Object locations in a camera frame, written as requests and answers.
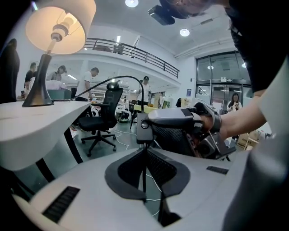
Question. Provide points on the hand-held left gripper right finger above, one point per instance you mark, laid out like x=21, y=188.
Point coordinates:
x=203, y=187

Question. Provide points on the white marble table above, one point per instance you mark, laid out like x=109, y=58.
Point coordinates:
x=34, y=126

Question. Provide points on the white ceiling pipes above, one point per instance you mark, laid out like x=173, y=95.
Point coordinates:
x=203, y=48

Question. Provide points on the black head-worn camera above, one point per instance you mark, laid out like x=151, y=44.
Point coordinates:
x=161, y=14

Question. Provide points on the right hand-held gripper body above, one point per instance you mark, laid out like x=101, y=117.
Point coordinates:
x=210, y=146

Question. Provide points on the person's right forearm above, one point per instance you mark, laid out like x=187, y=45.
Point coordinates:
x=243, y=119

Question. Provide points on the glass entrance door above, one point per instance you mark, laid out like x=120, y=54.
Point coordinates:
x=216, y=67

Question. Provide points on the person's right hand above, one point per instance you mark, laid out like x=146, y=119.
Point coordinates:
x=207, y=124

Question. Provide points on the person's black and white shirt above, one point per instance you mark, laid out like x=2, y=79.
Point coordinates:
x=259, y=45

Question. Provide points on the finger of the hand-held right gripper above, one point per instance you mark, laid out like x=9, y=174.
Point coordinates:
x=171, y=116

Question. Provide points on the black balcony railing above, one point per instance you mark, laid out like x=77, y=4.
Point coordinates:
x=135, y=50

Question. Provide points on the table lamp with white shade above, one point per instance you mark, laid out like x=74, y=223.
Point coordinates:
x=39, y=90

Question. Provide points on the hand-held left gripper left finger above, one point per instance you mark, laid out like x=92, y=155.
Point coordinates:
x=94, y=203

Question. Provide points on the emergency sign above door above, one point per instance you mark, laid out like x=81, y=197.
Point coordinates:
x=225, y=79

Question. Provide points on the green box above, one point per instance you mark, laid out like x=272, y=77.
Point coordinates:
x=59, y=94

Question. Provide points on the blue wall sign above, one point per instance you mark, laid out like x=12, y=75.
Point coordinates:
x=189, y=92

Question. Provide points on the black office chair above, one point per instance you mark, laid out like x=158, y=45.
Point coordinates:
x=106, y=106

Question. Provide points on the yellow table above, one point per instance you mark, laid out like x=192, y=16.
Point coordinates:
x=138, y=108

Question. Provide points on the stacked cardboard boxes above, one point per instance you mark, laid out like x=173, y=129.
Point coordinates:
x=245, y=139

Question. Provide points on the person's face and neck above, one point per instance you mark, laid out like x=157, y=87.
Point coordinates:
x=192, y=6

